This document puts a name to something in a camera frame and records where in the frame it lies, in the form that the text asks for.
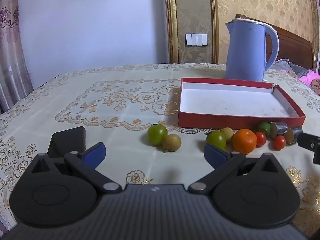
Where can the wooden bed headboard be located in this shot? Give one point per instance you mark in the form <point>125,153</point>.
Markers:
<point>292,47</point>

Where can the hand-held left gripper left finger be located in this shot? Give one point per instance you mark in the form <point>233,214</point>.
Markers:
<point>94,153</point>

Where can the brown longan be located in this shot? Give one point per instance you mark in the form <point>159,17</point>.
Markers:
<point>172,143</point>

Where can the blue electric kettle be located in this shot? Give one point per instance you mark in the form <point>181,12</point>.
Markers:
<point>245,52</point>

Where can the yellow-green jujube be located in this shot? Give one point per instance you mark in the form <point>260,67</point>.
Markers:
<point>228,131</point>

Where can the white light switch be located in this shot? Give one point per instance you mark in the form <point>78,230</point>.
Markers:
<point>196,39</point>

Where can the foil-wrapped fruit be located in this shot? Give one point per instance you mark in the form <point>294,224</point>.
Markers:
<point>293,135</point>

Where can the white kettle base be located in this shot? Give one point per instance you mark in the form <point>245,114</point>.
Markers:
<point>265,80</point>

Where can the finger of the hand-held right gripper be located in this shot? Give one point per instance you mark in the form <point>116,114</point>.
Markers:
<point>308,142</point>

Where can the black phone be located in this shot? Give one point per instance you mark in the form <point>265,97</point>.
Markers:
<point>67,140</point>

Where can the red cherry tomato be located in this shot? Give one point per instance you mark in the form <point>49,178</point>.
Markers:
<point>261,139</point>
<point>279,142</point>

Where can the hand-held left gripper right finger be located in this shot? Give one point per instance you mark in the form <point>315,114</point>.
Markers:
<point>214,153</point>

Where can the orange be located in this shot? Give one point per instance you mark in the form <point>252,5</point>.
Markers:
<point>245,141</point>

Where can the grey cloth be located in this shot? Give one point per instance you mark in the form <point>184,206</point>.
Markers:
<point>287,66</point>

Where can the small green tomato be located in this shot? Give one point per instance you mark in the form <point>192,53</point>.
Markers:
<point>264,128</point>

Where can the red cardboard box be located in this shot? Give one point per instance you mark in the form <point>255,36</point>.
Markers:
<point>225,102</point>

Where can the patterned pink curtain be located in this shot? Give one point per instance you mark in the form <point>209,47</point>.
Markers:
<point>12,55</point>

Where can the pink blanket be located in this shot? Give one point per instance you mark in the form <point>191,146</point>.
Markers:
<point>310,80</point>

